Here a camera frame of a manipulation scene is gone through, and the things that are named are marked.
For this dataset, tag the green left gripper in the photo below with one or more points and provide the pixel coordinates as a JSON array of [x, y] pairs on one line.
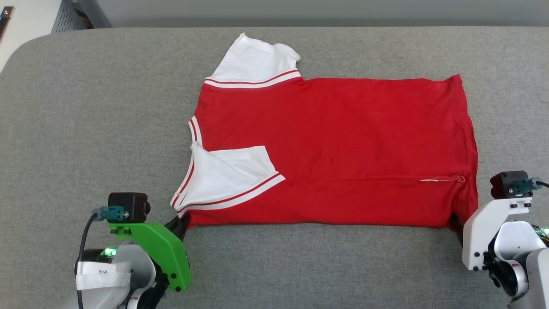
[[163, 253]]

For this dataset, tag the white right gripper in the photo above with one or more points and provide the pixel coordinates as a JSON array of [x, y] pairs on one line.
[[484, 231]]

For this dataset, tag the red and white shirt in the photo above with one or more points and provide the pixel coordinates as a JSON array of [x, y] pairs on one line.
[[343, 150]]

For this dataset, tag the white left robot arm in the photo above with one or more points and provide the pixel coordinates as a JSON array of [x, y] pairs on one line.
[[128, 296]]

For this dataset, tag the white paper label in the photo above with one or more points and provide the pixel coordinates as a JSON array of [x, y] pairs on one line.
[[103, 277]]

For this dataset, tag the grey fabric cushion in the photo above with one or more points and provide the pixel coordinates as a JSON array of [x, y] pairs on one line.
[[85, 107]]

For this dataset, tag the white metal case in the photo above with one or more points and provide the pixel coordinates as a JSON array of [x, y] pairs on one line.
[[30, 25]]

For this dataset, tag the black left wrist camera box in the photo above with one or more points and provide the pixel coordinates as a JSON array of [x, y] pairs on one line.
[[128, 207]]

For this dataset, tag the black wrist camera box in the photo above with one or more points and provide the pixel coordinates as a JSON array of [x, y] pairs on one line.
[[506, 184], [128, 207]]

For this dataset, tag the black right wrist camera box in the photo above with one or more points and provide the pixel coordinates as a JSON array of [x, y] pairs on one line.
[[506, 184]]

